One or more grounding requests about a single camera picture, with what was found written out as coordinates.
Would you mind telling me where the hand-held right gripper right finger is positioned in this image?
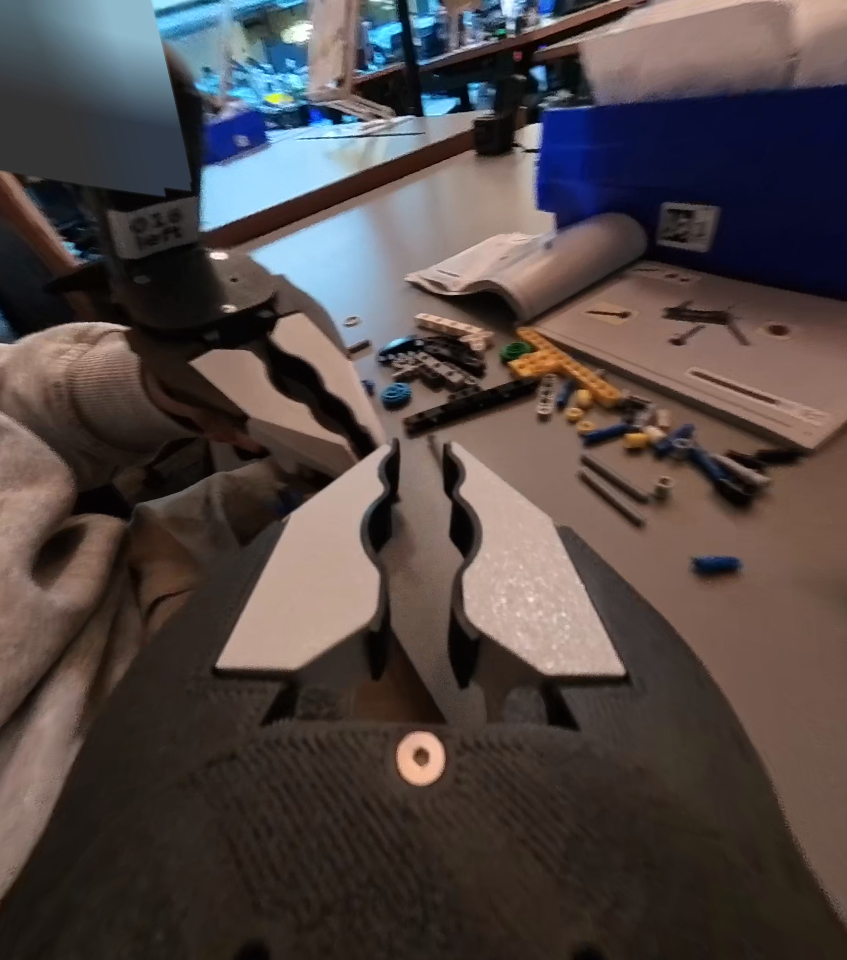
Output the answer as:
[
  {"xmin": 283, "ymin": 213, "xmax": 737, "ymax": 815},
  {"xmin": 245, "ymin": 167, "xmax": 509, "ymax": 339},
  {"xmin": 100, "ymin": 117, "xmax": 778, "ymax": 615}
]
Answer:
[{"xmin": 442, "ymin": 441, "xmax": 627, "ymax": 688}]

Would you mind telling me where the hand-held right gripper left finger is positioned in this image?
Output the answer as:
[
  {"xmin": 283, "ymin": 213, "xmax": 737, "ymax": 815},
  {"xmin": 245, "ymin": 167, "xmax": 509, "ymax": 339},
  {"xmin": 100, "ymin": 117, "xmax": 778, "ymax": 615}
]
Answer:
[{"xmin": 215, "ymin": 441, "xmax": 401, "ymax": 682}]

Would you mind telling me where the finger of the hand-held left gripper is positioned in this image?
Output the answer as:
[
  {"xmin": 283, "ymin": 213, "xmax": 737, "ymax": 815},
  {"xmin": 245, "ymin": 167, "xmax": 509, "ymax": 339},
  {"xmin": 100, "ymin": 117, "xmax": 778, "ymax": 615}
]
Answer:
[
  {"xmin": 189, "ymin": 345, "xmax": 362, "ymax": 478},
  {"xmin": 258, "ymin": 311, "xmax": 387, "ymax": 456}
]

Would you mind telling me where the person's left forearm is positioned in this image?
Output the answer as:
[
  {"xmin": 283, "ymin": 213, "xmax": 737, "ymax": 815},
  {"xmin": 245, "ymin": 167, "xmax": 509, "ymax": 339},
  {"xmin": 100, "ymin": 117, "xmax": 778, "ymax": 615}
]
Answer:
[{"xmin": 0, "ymin": 322, "xmax": 192, "ymax": 466}]

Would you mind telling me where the long white lego beam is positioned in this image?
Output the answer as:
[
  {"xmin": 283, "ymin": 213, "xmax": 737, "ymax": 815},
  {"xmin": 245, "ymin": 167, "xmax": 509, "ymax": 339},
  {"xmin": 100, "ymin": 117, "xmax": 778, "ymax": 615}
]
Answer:
[{"xmin": 414, "ymin": 312, "xmax": 496, "ymax": 339}]

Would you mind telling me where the pile of small lego pins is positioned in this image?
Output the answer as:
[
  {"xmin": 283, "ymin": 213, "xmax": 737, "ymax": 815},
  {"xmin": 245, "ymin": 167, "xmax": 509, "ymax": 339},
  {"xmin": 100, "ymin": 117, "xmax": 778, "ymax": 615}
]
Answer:
[{"xmin": 554, "ymin": 378, "xmax": 807, "ymax": 507}]

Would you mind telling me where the yellow lego block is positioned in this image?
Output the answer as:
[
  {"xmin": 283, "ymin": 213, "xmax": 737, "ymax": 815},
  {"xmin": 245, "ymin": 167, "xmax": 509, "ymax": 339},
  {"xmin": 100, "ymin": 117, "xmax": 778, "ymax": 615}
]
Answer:
[{"xmin": 507, "ymin": 352, "xmax": 567, "ymax": 380}]

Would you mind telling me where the long yellow lego beam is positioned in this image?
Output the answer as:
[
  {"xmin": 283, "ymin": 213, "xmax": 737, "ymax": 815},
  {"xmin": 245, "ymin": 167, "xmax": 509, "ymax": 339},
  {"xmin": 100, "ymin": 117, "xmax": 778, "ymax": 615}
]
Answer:
[{"xmin": 513, "ymin": 327, "xmax": 623, "ymax": 410}]

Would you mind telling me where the lego instruction booklet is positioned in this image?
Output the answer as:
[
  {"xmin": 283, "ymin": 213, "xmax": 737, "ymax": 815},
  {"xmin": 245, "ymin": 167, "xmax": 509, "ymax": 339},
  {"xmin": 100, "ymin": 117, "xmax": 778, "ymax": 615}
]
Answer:
[{"xmin": 404, "ymin": 212, "xmax": 847, "ymax": 451}]

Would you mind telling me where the person's left hand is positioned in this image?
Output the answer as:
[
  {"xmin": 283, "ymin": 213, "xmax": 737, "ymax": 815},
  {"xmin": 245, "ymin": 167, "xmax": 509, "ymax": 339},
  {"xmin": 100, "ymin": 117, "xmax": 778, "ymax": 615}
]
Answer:
[{"xmin": 142, "ymin": 367, "xmax": 267, "ymax": 455}]

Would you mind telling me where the pile of grey black beams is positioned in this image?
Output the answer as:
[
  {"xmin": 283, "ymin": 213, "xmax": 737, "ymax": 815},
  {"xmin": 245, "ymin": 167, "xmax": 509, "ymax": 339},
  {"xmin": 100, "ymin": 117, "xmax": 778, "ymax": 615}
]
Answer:
[{"xmin": 377, "ymin": 333, "xmax": 488, "ymax": 391}]

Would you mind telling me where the small blue bin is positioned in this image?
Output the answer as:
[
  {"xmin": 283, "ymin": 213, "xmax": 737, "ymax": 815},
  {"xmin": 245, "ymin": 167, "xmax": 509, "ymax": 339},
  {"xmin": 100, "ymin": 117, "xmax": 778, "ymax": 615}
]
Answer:
[{"xmin": 202, "ymin": 112, "xmax": 269, "ymax": 165}]

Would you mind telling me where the wooden pillar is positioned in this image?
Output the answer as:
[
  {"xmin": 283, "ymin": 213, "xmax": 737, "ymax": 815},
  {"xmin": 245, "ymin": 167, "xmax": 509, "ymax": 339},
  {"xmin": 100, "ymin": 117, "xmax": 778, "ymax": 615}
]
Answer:
[{"xmin": 0, "ymin": 165, "xmax": 87, "ymax": 279}]

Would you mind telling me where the white display stand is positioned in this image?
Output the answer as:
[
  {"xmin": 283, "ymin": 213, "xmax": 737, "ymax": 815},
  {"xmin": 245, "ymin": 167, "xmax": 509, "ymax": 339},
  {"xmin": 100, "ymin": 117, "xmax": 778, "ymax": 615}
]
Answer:
[{"xmin": 303, "ymin": 0, "xmax": 395, "ymax": 121}]

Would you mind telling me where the black pillar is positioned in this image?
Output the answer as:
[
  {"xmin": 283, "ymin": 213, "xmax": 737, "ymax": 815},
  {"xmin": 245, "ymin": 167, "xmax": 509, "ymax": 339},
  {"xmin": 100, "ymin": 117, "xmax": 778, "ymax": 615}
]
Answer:
[{"xmin": 393, "ymin": 0, "xmax": 425, "ymax": 117}]

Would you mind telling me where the white cardboard sheet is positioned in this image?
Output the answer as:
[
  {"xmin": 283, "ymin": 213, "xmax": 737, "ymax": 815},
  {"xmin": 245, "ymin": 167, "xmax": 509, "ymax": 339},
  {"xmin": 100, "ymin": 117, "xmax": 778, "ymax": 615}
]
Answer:
[{"xmin": 577, "ymin": 0, "xmax": 847, "ymax": 106}]

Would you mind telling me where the blue plastic bin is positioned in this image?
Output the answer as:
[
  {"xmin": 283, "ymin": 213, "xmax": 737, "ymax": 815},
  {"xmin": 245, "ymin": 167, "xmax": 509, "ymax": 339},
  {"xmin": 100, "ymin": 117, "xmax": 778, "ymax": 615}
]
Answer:
[{"xmin": 536, "ymin": 78, "xmax": 847, "ymax": 309}]

